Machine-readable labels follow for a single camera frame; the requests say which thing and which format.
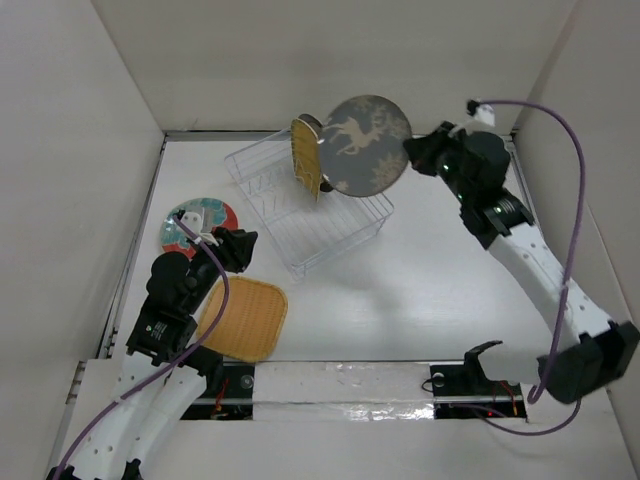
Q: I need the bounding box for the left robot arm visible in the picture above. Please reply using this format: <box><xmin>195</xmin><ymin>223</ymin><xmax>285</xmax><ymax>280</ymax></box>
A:
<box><xmin>48</xmin><ymin>227</ymin><xmax>258</xmax><ymax>479</ymax></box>

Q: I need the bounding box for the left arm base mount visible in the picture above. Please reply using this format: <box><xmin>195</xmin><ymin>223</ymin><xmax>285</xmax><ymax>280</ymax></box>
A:
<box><xmin>182</xmin><ymin>362</ymin><xmax>255</xmax><ymax>421</ymax></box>

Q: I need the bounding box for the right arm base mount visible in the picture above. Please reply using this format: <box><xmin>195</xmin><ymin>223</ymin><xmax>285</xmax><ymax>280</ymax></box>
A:
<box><xmin>421</xmin><ymin>340</ymin><xmax>528</xmax><ymax>420</ymax></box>

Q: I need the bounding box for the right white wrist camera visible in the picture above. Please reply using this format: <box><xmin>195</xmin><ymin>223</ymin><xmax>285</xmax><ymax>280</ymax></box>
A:
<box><xmin>466</xmin><ymin>99</ymin><xmax>496</xmax><ymax>127</ymax></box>

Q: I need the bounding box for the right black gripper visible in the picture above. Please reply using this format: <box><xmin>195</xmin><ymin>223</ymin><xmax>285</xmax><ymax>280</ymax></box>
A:
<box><xmin>406</xmin><ymin>121</ymin><xmax>474</xmax><ymax>204</ymax></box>

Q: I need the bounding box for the colourful red teal plate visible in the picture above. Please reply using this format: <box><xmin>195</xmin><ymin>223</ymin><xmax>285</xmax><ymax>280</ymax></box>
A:
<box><xmin>160</xmin><ymin>197</ymin><xmax>238</xmax><ymax>259</ymax></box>

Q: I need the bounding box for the dark rimmed cream plate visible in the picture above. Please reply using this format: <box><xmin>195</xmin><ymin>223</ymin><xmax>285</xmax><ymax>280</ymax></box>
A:
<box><xmin>298</xmin><ymin>113</ymin><xmax>334</xmax><ymax>193</ymax></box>

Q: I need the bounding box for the yellow fan-shaped bamboo plate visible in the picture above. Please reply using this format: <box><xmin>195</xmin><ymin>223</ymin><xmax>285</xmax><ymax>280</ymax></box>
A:
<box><xmin>290</xmin><ymin>117</ymin><xmax>322</xmax><ymax>201</ymax></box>

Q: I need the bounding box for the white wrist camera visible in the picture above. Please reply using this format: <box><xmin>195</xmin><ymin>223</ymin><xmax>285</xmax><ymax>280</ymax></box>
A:
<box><xmin>174</xmin><ymin>210</ymin><xmax>217</xmax><ymax>245</ymax></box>
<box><xmin>466</xmin><ymin>99</ymin><xmax>496</xmax><ymax>127</ymax></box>

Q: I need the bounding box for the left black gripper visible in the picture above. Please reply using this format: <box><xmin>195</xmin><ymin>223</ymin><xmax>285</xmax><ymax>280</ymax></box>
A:
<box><xmin>185</xmin><ymin>225</ymin><xmax>257</xmax><ymax>312</ymax></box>

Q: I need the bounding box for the black plate with deer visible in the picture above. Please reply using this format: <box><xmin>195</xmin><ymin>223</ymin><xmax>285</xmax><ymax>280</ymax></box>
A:
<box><xmin>318</xmin><ymin>94</ymin><xmax>412</xmax><ymax>198</ymax></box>

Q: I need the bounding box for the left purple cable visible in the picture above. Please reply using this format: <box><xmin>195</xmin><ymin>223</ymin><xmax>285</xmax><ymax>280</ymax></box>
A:
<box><xmin>49</xmin><ymin>214</ymin><xmax>230</xmax><ymax>480</ymax></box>

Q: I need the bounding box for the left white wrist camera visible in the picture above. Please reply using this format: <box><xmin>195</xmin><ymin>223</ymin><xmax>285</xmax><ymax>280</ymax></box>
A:
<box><xmin>174</xmin><ymin>210</ymin><xmax>217</xmax><ymax>245</ymax></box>

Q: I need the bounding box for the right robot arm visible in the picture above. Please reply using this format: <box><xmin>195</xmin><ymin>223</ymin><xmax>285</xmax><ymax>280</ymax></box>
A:
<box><xmin>403</xmin><ymin>122</ymin><xmax>639</xmax><ymax>404</ymax></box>

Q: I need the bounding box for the white wire dish rack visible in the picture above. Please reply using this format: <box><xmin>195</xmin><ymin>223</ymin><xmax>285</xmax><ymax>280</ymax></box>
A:
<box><xmin>224</xmin><ymin>129</ymin><xmax>394</xmax><ymax>279</ymax></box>

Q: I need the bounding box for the square woven bamboo tray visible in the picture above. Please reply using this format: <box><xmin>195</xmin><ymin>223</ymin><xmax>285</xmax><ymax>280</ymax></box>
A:
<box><xmin>203</xmin><ymin>276</ymin><xmax>288</xmax><ymax>363</ymax></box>

